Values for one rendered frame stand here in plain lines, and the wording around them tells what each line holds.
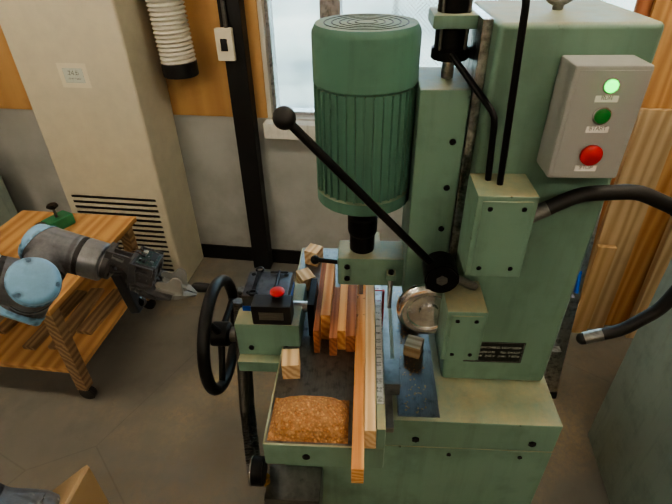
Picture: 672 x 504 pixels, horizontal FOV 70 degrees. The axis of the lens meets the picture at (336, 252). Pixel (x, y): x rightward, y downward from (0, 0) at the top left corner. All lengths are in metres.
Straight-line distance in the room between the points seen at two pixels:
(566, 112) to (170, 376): 1.93
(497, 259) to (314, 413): 0.40
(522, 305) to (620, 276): 1.51
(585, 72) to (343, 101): 0.34
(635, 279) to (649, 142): 0.66
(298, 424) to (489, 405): 0.42
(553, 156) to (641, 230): 1.67
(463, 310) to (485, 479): 0.50
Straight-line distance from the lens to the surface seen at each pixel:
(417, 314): 0.94
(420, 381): 1.11
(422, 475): 1.21
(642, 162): 2.23
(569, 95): 0.74
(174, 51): 2.26
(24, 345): 2.41
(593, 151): 0.77
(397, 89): 0.79
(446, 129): 0.82
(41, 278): 1.04
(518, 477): 1.25
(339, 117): 0.80
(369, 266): 0.99
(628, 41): 0.81
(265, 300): 0.98
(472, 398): 1.10
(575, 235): 0.93
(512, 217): 0.77
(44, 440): 2.29
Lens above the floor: 1.64
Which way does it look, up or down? 35 degrees down
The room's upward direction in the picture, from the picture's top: 1 degrees counter-clockwise
